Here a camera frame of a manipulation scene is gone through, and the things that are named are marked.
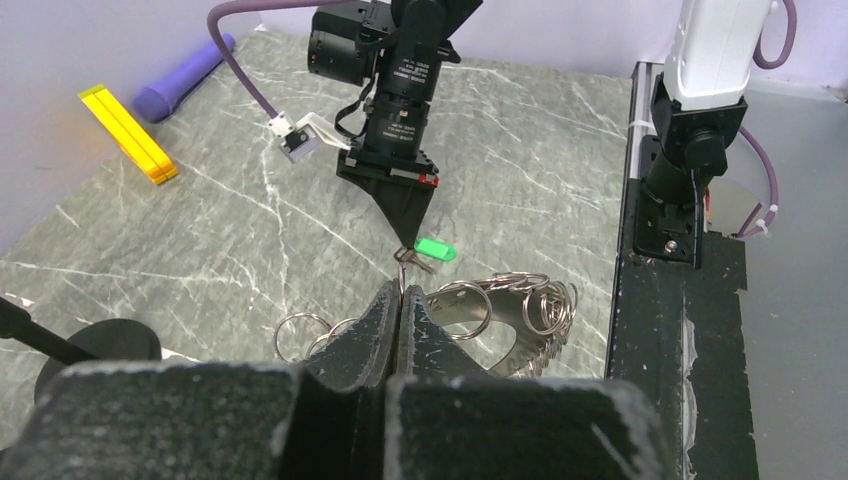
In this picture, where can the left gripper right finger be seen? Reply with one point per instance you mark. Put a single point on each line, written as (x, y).
(426, 357)

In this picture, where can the short black mic stand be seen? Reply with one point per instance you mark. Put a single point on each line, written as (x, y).
(111, 339)

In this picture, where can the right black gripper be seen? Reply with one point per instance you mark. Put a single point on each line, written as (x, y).
(394, 52)

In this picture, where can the metal disc with keyrings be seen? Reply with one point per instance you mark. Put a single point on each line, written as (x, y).
(538, 310)

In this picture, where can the yellow block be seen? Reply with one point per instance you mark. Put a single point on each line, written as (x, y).
(130, 136)

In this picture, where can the key with green tag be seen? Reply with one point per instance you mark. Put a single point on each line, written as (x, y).
(425, 247)

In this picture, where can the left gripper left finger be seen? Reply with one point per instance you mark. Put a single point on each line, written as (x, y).
(338, 421)

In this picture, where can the purple microphone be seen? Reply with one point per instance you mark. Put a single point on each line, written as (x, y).
(159, 100)

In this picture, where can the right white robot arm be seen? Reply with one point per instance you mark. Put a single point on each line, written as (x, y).
(697, 109)

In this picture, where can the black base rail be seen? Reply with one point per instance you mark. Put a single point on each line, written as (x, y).
(676, 332)

